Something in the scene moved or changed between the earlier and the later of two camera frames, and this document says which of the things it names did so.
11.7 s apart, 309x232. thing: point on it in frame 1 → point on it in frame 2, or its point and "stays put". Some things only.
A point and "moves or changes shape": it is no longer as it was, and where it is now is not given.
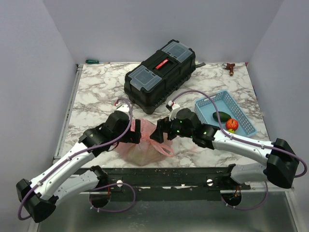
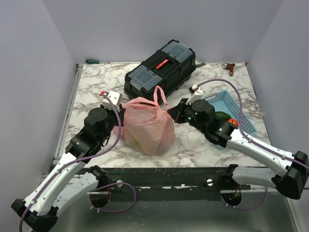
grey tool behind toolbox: (201, 64) stays put
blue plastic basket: (204, 108) stays put
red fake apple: (232, 123) stays put
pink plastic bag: (148, 152) moves or changes shape
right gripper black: (163, 125) → (176, 112)
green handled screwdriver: (91, 62) stays put
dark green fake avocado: (224, 116) stays put
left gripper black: (133, 137) → (113, 111)
